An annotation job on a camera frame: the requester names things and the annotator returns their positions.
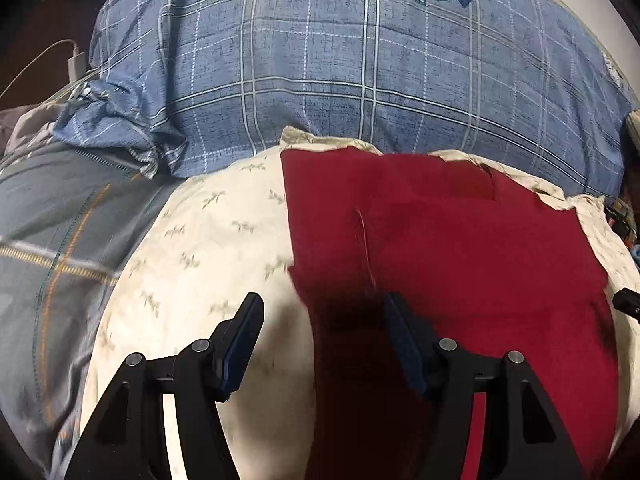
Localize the red garment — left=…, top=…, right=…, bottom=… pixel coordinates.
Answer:
left=281, top=148, right=618, bottom=479

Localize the cream leaf-print pillow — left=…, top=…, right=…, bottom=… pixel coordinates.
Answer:
left=79, top=124, right=640, bottom=480

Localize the grey striped duvet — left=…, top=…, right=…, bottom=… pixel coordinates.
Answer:
left=1, top=141, right=181, bottom=479

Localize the mauve crumpled cloth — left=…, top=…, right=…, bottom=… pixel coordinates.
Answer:
left=0, top=103, right=63, bottom=157

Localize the white charger plug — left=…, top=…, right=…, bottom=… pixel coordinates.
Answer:
left=67, top=48, right=87, bottom=84

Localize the blue plaid pillow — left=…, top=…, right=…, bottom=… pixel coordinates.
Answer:
left=53, top=0, right=637, bottom=196

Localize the brown wooden headboard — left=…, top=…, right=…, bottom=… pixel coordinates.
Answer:
left=1, top=0, right=106, bottom=110

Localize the white charger cable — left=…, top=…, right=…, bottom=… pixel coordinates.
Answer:
left=0, top=38, right=82, bottom=101

